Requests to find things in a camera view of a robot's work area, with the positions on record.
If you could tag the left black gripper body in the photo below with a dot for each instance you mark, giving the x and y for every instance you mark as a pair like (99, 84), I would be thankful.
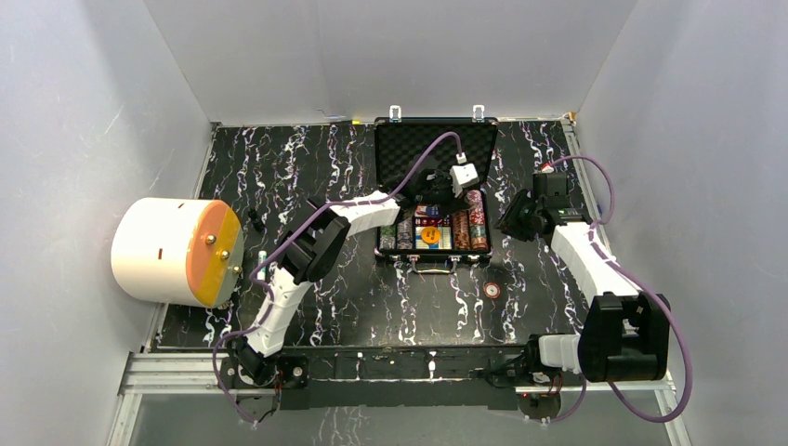
(439, 187)

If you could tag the white orange cylinder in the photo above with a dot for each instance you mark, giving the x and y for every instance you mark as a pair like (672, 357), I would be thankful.
(185, 252)

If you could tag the brown orange chip row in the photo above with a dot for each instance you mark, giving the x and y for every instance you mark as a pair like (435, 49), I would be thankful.
(461, 230)

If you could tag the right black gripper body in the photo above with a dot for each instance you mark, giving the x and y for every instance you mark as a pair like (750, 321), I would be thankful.
(536, 208)

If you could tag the blue playing card deck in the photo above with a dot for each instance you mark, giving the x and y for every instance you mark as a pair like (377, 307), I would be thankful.
(444, 244)

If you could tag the purple red green chip row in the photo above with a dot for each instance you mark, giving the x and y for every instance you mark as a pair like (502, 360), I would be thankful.
(477, 221)

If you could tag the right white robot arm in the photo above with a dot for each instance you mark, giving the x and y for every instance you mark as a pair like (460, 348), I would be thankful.
(625, 333)

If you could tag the light blue orange chip row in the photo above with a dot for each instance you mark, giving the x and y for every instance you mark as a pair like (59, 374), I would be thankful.
(405, 235)

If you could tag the white green tube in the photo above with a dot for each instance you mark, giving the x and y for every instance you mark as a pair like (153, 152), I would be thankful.
(261, 259)

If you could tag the yellow big blind button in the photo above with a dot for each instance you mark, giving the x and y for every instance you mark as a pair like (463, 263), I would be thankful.
(430, 235)

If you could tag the red white poker chip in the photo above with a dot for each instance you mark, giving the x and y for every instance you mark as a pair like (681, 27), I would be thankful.
(491, 290)

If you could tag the red playing card deck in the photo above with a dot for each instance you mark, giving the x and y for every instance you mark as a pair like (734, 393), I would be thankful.
(427, 211)

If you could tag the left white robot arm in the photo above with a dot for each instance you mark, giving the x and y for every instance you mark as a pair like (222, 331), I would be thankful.
(308, 253)

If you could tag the black poker set case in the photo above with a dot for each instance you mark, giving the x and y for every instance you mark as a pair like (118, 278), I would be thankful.
(402, 143)

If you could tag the red dice row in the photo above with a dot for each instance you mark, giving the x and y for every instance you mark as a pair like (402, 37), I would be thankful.
(432, 222)

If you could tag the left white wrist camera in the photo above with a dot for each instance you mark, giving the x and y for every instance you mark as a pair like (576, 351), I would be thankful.
(464, 175)

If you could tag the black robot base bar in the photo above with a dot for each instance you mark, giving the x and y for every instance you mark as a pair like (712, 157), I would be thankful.
(498, 377)

